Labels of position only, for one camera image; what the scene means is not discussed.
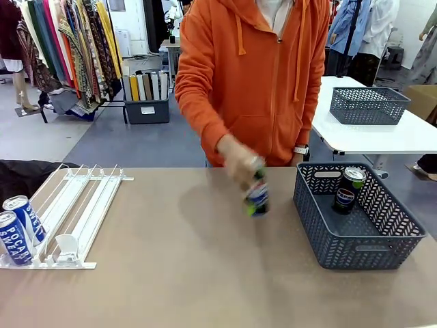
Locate grey cloth pile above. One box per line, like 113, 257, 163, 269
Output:
49, 89, 102, 122

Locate white can dispenser rack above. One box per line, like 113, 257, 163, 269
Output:
0, 163, 135, 271

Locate white side table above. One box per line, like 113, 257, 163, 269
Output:
311, 75, 437, 180

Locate black trouser leg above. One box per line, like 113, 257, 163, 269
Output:
417, 154, 437, 176

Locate dark patterned skirt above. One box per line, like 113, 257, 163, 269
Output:
351, 53, 380, 87

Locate dark patterned garment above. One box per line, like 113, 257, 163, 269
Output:
81, 0, 115, 100

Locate grey storage bin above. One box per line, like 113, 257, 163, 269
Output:
123, 98, 171, 125

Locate orange hanging garment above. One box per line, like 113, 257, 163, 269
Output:
61, 42, 81, 98

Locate mannequin legs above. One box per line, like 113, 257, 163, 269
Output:
13, 70, 40, 112

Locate grey plastic woven basket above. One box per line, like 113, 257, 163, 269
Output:
329, 87, 410, 126
292, 162, 427, 271

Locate white air purifier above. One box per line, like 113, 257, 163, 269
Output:
114, 29, 132, 58

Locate dark Pepsi can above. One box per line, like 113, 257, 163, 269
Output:
241, 167, 271, 218
331, 166, 367, 215

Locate brown patterned garment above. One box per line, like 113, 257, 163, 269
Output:
16, 20, 62, 93

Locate blue shirt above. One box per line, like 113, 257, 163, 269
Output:
326, 0, 373, 57

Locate green patterned garment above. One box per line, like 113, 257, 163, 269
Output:
57, 16, 93, 107

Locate brown fabric roll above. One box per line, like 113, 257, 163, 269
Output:
142, 73, 153, 101

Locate grey trousers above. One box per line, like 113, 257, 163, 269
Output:
326, 49, 346, 78

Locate cream fabric roll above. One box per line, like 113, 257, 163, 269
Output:
136, 74, 147, 101

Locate maroon garment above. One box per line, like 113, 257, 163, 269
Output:
0, 0, 23, 61

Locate person's right hand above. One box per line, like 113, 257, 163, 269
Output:
216, 135, 267, 187

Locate cardboard box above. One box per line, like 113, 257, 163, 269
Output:
406, 84, 437, 120

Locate pink garment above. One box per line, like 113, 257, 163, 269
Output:
42, 0, 74, 88

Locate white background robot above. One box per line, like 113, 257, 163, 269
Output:
165, 0, 182, 37

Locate black metal clothes rack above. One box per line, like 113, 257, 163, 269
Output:
39, 0, 129, 124

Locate black step stool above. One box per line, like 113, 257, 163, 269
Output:
385, 46, 406, 71

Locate black cloth cover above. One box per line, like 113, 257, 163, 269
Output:
0, 159, 81, 206

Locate teal garment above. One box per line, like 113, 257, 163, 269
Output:
27, 0, 68, 83

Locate yellow garment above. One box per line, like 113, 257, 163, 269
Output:
95, 1, 123, 80

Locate white inner shirt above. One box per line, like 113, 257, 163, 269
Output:
255, 0, 294, 37

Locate blue Pocari Sweat can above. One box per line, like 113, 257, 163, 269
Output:
2, 195, 47, 247
0, 210, 33, 267

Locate person in orange hoodie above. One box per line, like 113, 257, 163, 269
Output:
173, 0, 331, 168

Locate white hanging shirt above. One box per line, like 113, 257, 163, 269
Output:
357, 0, 400, 61

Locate black stand pole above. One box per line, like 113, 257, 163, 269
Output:
342, 0, 363, 68

